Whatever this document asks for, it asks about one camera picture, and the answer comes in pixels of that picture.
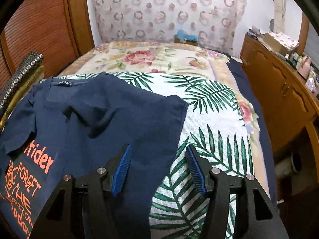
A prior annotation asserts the circle-patterned sheer curtain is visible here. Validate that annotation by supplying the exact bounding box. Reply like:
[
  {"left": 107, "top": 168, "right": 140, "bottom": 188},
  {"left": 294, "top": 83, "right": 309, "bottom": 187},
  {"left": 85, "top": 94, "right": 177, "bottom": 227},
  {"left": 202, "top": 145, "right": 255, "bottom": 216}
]
[{"left": 93, "top": 0, "right": 247, "bottom": 54}]

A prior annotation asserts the navy blue printed t-shirt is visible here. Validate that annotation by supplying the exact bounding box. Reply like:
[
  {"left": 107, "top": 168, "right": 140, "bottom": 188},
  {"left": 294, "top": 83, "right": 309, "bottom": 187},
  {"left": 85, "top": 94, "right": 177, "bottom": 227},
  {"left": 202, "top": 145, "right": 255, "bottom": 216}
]
[{"left": 1, "top": 73, "right": 188, "bottom": 238}]

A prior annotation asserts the navy blue bed sheet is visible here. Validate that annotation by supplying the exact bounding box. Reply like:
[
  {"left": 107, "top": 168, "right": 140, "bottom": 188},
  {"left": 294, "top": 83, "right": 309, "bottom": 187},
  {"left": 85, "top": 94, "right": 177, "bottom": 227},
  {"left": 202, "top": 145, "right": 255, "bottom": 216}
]
[{"left": 228, "top": 58, "right": 277, "bottom": 205}]

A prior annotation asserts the cardboard box with cloth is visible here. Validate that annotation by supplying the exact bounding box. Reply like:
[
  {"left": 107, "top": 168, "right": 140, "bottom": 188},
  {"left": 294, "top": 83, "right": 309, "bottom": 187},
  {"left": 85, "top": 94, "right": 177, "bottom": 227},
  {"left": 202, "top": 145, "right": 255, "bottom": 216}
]
[{"left": 263, "top": 31, "right": 299, "bottom": 56}]

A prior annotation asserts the blue item on box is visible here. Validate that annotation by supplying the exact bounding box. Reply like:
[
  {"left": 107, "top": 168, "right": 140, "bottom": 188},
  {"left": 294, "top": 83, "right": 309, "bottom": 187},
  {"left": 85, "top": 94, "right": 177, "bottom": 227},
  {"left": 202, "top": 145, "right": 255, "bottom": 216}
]
[{"left": 174, "top": 29, "right": 198, "bottom": 46}]

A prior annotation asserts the floral rose bedspread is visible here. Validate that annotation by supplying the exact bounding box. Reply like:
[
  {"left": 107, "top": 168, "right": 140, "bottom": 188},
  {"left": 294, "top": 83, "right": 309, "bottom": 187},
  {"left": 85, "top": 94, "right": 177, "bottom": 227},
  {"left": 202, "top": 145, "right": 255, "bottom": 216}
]
[{"left": 59, "top": 42, "right": 269, "bottom": 192}]

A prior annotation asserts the pink thermos jug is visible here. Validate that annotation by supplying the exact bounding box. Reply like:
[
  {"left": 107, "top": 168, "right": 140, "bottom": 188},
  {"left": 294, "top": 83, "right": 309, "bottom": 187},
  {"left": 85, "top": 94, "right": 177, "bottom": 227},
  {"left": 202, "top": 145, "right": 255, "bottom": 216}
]
[{"left": 298, "top": 55, "right": 311, "bottom": 80}]

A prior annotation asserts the wooden louvered wardrobe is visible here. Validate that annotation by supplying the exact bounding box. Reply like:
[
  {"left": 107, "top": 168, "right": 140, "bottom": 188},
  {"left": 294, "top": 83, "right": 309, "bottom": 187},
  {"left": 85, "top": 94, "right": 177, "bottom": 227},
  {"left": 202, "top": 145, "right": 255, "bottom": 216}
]
[{"left": 1, "top": 0, "right": 95, "bottom": 85}]

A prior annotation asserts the mustard yellow folded garment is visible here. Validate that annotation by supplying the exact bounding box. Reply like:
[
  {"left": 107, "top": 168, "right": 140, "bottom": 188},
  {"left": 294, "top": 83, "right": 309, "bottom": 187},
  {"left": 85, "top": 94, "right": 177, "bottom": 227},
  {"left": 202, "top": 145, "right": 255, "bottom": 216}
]
[{"left": 1, "top": 65, "right": 44, "bottom": 131}]

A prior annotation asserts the black circle-patterned folded garment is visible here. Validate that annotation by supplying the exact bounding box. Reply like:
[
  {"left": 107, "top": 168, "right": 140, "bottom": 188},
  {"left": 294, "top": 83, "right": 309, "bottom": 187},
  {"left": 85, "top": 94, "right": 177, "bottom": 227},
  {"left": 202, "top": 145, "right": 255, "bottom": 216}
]
[{"left": 1, "top": 51, "right": 43, "bottom": 116}]

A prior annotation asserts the palm leaf print blanket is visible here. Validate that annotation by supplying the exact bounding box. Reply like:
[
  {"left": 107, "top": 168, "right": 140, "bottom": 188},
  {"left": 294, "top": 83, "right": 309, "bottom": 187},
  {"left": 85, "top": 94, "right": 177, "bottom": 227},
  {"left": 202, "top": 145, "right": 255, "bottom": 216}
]
[{"left": 61, "top": 72, "right": 254, "bottom": 238}]

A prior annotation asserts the long wooden sideboard cabinet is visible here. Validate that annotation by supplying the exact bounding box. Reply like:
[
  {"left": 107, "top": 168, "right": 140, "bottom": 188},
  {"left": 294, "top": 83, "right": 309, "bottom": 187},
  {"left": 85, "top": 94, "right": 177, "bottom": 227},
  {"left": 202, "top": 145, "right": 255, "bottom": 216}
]
[{"left": 241, "top": 35, "right": 318, "bottom": 152}]

